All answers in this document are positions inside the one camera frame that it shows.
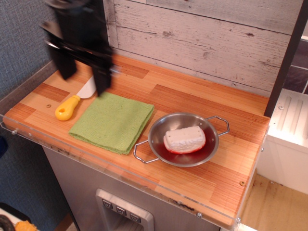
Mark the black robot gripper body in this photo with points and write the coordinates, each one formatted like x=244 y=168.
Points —
x=75 y=32

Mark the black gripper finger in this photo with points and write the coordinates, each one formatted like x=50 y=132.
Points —
x=102 y=78
x=63 y=61

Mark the yellow handled toy knife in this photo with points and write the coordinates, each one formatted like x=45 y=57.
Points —
x=65 y=110

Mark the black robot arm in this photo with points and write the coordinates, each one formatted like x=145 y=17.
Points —
x=69 y=4

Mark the green folded cloth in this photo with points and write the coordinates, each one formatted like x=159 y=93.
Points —
x=112 y=122

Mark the white red toy food piece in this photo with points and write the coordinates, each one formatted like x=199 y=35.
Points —
x=184 y=140

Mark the grey toy fridge cabinet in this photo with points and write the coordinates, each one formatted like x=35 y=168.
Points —
x=79 y=182

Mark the silver dispenser button panel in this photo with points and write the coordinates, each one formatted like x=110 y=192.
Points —
x=120 y=215

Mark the orange object bottom left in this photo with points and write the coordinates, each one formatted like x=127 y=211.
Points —
x=25 y=226

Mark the dark woven object bottom left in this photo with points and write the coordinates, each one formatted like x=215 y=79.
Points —
x=6 y=224

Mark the clear acrylic table guard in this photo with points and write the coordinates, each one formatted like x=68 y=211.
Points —
x=212 y=181

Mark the white toy sink unit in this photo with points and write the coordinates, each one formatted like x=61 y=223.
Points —
x=284 y=155

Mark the silver metal bowl with handles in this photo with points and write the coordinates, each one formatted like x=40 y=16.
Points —
x=182 y=120

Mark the dark right shelf post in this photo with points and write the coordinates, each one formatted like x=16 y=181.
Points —
x=288 y=58

